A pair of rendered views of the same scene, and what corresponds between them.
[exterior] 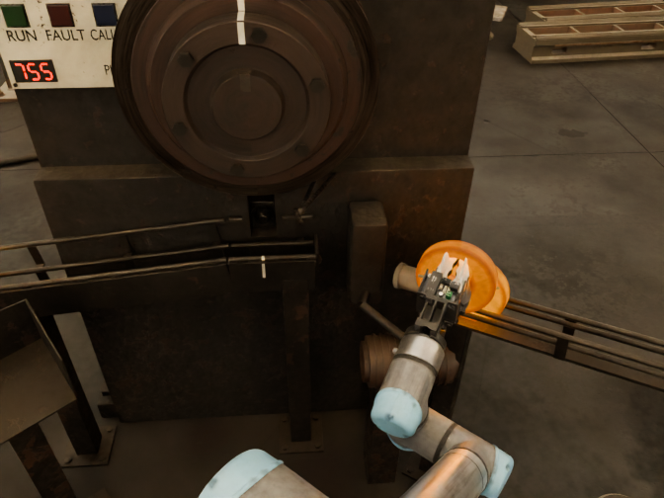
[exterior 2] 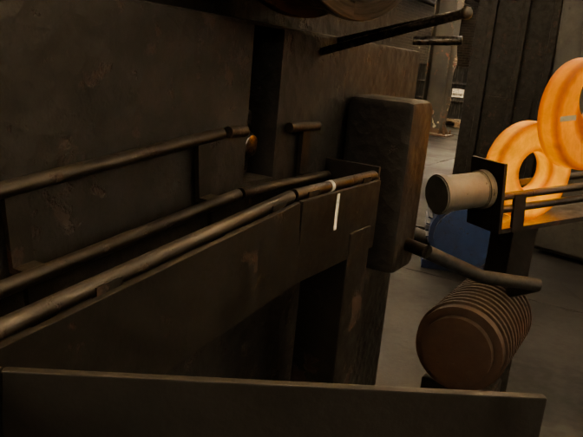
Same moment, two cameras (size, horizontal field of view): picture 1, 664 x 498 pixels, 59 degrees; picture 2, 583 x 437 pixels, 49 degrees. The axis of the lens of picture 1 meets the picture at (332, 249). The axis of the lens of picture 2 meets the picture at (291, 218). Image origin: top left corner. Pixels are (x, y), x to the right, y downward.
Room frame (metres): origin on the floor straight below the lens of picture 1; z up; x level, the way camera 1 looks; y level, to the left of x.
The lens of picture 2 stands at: (0.65, 0.72, 0.83)
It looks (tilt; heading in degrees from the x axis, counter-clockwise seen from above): 14 degrees down; 305
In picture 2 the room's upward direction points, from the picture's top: 5 degrees clockwise
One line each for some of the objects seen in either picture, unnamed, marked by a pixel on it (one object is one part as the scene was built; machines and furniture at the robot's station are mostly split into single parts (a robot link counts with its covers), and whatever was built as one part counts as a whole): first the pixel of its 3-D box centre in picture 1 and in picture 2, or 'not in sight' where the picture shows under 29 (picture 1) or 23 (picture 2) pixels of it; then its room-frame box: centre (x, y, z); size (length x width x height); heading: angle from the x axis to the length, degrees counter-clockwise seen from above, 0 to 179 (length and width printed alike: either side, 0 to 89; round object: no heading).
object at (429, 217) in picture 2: not in sight; (458, 226); (1.63, -2.05, 0.17); 0.57 x 0.31 x 0.34; 115
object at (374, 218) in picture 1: (365, 253); (378, 182); (1.06, -0.08, 0.68); 0.11 x 0.08 x 0.24; 5
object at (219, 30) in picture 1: (247, 101); not in sight; (0.93, 0.15, 1.11); 0.28 x 0.06 x 0.28; 95
